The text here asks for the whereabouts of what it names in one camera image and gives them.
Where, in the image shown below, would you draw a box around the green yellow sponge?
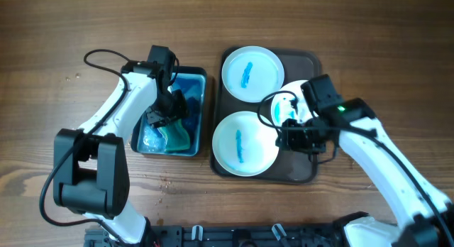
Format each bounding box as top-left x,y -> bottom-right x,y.
158,119 -> 191,153

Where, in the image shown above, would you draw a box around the white plate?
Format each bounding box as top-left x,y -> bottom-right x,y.
212,111 -> 279,177
221,46 -> 285,103
271,79 -> 312,126

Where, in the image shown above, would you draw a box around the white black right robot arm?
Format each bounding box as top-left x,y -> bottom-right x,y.
272,99 -> 453,246

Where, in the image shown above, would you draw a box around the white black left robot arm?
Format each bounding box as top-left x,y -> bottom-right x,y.
43,57 -> 185,246

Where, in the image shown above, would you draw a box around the dark brown serving tray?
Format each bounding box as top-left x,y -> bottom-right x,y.
213,48 -> 322,185

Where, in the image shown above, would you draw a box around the black basin with blue water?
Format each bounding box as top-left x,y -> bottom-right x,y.
131,66 -> 206,157

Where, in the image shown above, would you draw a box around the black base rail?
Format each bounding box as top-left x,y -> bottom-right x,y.
83,222 -> 398,247

